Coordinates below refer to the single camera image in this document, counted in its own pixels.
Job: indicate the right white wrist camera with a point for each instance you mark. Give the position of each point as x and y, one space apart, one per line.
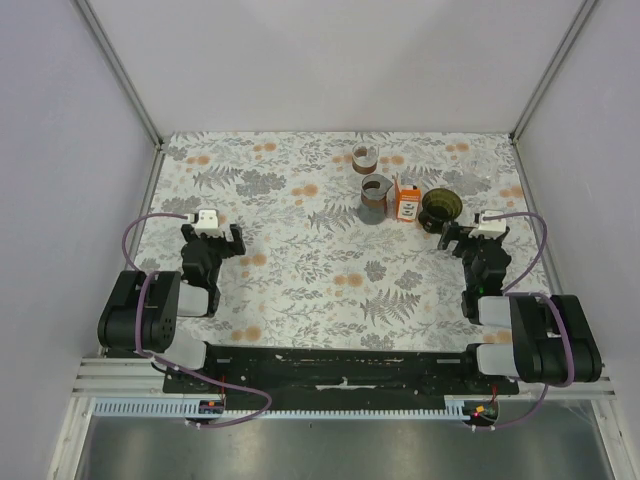
489 224

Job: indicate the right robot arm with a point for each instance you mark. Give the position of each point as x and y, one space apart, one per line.
551 340

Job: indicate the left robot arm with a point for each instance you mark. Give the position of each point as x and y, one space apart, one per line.
141 313

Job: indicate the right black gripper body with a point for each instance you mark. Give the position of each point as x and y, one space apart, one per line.
466 249

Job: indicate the clear glass cup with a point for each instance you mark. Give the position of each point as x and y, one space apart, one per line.
480 163

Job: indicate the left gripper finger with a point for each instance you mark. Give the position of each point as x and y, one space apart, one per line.
188 233
236 245

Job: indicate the small glass beaker brown band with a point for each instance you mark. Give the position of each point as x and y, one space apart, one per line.
364 158

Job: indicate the aluminium rail frame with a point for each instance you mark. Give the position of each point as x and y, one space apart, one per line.
135 378

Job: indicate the floral patterned table mat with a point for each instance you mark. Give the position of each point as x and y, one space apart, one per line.
314 275

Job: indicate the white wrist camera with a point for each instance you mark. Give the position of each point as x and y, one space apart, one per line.
489 224
204 222

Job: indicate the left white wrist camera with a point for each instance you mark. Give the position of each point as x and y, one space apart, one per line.
204 222

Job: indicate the orange coffee filter box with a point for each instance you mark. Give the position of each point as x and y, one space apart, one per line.
407 200

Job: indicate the green glass coffee dripper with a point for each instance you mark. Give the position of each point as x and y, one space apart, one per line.
439 206

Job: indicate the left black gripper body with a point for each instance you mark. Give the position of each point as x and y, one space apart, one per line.
219 249

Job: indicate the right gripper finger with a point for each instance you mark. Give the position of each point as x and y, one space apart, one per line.
449 234
502 237

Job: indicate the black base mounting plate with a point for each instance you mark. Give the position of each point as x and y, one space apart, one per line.
347 380

